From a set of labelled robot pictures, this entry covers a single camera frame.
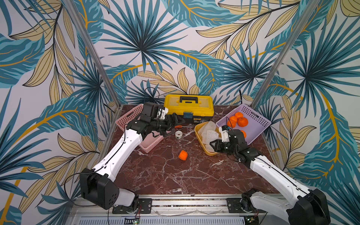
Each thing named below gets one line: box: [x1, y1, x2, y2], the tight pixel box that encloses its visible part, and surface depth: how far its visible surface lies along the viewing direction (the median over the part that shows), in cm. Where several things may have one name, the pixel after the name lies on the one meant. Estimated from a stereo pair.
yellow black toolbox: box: [163, 94, 215, 125], surface depth 99 cm
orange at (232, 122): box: [226, 117, 238, 128], surface depth 109 cm
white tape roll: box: [174, 130, 183, 140], surface depth 101 cm
